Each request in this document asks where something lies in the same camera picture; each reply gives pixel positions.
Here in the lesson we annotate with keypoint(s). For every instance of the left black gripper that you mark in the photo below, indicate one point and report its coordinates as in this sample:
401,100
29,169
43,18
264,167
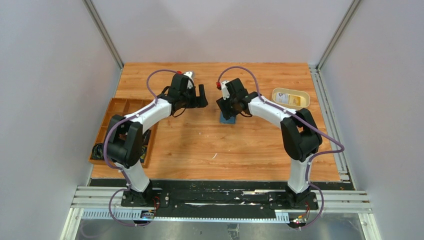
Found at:
193,96

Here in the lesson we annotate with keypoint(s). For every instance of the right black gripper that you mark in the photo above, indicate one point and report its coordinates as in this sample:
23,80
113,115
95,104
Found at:
228,108

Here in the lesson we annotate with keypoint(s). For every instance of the blue card holder wallet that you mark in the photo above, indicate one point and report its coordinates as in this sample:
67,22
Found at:
230,121

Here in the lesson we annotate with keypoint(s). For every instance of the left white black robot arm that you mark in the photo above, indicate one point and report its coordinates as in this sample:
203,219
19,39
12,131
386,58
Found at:
122,146

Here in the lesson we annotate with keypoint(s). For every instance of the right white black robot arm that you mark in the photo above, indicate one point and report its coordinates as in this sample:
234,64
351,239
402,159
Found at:
300,141

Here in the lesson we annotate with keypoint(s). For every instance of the card lying in tray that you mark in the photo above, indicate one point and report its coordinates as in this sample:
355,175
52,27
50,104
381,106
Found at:
288,99

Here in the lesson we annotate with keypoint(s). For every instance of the cream oval plastic tray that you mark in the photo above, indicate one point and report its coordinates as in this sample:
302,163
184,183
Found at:
305,102

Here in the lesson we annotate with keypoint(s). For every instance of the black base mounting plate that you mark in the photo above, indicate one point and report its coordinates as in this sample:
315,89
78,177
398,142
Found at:
219,184

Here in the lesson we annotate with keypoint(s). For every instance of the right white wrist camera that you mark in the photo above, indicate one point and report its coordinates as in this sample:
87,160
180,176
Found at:
222,86

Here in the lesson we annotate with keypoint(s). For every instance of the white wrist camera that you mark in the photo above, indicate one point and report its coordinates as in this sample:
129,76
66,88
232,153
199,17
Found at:
190,75
222,86

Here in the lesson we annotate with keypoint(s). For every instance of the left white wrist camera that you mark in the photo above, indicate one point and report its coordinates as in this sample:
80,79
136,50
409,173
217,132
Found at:
190,75

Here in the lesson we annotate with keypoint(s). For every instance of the left aluminium corner post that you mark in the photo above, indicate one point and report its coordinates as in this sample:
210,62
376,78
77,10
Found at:
101,27

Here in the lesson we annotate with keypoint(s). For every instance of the aluminium corner post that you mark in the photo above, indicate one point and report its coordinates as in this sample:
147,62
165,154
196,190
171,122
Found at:
101,27
354,4

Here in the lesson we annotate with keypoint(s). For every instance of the right aluminium corner post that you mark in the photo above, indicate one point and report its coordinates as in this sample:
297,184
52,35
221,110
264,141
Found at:
354,4

